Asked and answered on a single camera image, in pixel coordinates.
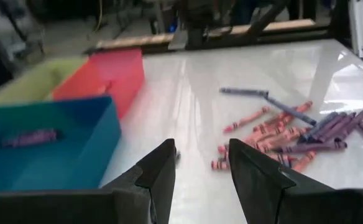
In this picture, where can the teal blue plastic bin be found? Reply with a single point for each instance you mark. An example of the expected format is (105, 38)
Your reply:
(85, 155)

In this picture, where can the red plastic bin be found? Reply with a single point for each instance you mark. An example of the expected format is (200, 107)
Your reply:
(119, 71)

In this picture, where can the silver metal bracket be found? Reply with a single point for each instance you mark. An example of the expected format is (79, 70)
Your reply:
(360, 28)

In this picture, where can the blue Crayola crayon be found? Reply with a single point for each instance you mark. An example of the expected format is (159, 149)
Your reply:
(243, 91)
(290, 110)
(319, 126)

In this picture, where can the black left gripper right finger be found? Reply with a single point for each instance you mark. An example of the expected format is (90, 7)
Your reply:
(278, 199)

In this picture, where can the yellow plastic bin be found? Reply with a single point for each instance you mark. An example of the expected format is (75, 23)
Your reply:
(29, 84)

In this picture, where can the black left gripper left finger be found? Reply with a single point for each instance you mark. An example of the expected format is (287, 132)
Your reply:
(122, 205)

